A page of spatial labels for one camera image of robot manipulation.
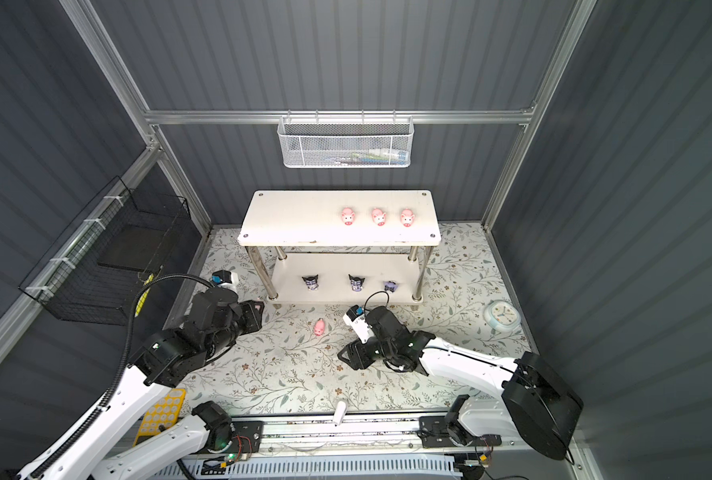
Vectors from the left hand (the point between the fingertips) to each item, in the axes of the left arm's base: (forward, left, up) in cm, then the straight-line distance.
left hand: (260, 305), depth 71 cm
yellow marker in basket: (+5, +29, -1) cm, 30 cm away
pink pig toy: (+5, -12, -22) cm, 25 cm away
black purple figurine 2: (+14, -24, -12) cm, 30 cm away
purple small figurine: (+13, -34, -14) cm, 39 cm away
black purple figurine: (+15, -10, -13) cm, 22 cm away
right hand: (-7, -21, -16) cm, 27 cm away
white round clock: (+4, -69, -19) cm, 71 cm away
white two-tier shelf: (+39, -18, -23) cm, 49 cm away
